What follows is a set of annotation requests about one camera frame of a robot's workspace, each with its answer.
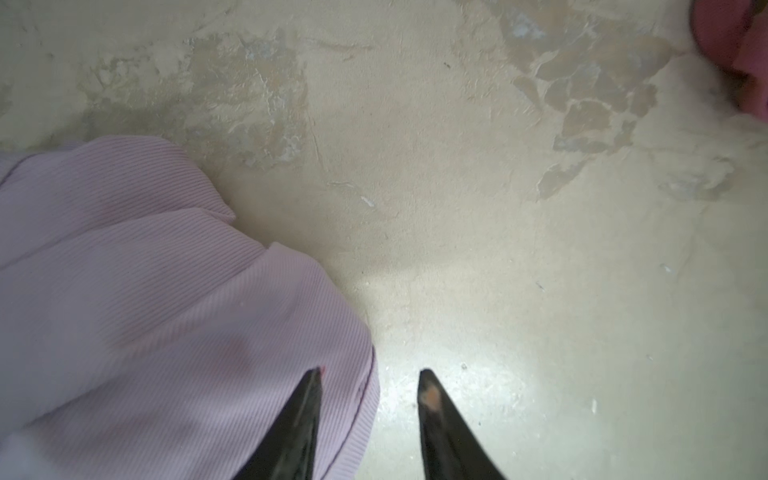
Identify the lilac ribbed cloth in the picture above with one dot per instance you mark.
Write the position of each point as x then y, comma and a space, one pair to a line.
144, 337

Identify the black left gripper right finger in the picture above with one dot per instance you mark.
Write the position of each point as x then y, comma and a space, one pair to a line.
449, 449

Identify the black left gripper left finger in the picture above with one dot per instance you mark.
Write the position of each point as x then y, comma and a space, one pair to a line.
288, 449

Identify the magenta pink cloth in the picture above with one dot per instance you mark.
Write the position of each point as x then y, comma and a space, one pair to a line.
733, 36

